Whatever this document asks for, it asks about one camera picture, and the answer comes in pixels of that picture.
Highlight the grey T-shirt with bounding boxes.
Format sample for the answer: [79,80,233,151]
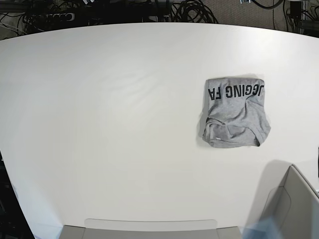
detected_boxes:
[202,77,271,148]

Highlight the black power strip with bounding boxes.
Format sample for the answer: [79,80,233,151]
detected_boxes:
[32,12,75,22]

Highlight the coiled black cable bundle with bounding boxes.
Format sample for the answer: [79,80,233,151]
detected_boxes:
[171,0,220,24]

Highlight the grey plastic bin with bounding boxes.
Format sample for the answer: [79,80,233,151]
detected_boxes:
[243,163,319,239]

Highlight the grey tray front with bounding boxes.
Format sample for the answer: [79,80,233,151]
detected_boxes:
[59,219,242,239]

